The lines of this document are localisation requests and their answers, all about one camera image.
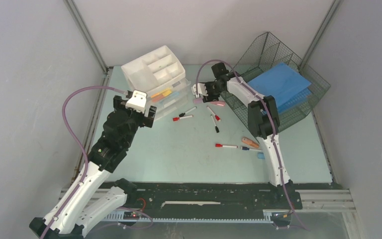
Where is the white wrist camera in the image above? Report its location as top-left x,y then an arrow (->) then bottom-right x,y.
191,83 -> 208,98
125,90 -> 147,114

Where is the black cap marker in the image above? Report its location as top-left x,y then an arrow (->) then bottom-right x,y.
210,114 -> 220,133
179,106 -> 196,117

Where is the yellow orange highlighter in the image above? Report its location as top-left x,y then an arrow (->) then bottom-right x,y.
151,88 -> 172,99

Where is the black cap marker lower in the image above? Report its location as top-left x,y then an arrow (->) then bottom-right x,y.
210,114 -> 220,133

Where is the black cap marker upper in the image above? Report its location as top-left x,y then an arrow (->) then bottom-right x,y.
179,106 -> 196,117

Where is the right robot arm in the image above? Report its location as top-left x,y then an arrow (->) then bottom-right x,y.
193,59 -> 291,187

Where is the red cap marker right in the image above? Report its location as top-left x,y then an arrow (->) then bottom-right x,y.
206,106 -> 221,121

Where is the red cap marker bottom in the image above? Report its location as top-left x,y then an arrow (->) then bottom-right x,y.
215,143 -> 238,148

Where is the red cap marker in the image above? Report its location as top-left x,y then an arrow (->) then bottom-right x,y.
215,143 -> 238,148
173,115 -> 193,121
206,106 -> 221,121

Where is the blue cap marker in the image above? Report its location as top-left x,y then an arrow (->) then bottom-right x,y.
241,146 -> 262,152

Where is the red cap marker left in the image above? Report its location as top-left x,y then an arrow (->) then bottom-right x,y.
173,115 -> 193,121

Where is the green wire mesh organizer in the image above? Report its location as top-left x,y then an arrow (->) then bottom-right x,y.
234,32 -> 330,131

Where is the pink highlighter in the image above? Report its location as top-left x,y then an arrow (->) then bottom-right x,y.
193,98 -> 203,105
210,101 -> 226,107

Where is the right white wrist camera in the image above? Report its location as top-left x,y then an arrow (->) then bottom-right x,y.
191,83 -> 208,98

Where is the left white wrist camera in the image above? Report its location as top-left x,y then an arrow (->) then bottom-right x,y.
125,90 -> 147,114

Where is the light blue highlighter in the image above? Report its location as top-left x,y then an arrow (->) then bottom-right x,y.
163,92 -> 179,103

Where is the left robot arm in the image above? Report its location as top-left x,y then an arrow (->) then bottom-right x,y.
29,96 -> 157,239

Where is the white plastic drawer organizer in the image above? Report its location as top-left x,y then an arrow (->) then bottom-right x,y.
121,45 -> 190,120

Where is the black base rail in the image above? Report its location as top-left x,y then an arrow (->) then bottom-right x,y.
125,182 -> 313,221

